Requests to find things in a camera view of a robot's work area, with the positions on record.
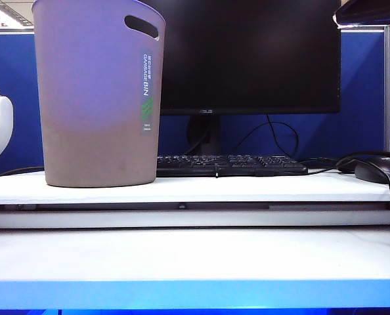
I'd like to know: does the black monitor stand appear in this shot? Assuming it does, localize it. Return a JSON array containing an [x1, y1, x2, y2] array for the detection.
[[186, 114, 222, 155]]

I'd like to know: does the black computer keyboard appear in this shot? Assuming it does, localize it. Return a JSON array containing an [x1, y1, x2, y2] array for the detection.
[[156, 154, 309, 178]]

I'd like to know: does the black computer monitor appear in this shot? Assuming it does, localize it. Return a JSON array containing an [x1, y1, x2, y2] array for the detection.
[[145, 0, 342, 116]]

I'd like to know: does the grey plastic garbage bin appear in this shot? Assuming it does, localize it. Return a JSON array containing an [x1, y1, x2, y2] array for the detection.
[[31, 0, 167, 188]]

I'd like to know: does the blue office partition panel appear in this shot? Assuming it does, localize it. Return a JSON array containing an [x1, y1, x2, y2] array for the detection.
[[0, 28, 390, 175]]

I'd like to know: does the black computer mouse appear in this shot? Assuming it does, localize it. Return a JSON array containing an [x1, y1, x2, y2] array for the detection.
[[354, 156, 390, 184]]

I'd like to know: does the fluorescent ceiling light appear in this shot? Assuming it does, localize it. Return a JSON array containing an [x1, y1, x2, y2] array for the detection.
[[0, 3, 25, 29]]

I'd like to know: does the black monitor cable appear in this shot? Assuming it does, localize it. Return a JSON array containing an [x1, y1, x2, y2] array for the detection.
[[236, 114, 300, 160]]

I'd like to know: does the black keyboard cable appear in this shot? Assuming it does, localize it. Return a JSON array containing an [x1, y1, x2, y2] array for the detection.
[[299, 157, 340, 175]]

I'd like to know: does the thin black desk cable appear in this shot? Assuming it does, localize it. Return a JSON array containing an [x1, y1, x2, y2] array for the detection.
[[0, 166, 47, 177]]

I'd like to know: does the grey metal partition post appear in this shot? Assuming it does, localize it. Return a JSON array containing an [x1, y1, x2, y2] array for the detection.
[[383, 25, 390, 152]]

